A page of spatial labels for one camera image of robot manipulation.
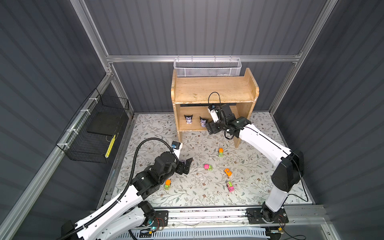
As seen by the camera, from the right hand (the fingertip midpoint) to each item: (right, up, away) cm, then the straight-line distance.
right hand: (214, 123), depth 85 cm
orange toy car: (+8, -29, +3) cm, 31 cm away
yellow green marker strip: (-50, -12, -17) cm, 55 cm away
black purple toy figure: (-7, +1, -4) cm, 8 cm away
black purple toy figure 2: (-15, +2, -2) cm, 15 cm away
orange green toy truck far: (+5, -19, +11) cm, 22 cm away
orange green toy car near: (-27, -34, -3) cm, 43 cm away
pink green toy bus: (+8, -35, -4) cm, 36 cm away
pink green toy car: (-3, -26, +4) cm, 27 cm away
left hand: (-17, -17, -12) cm, 26 cm away
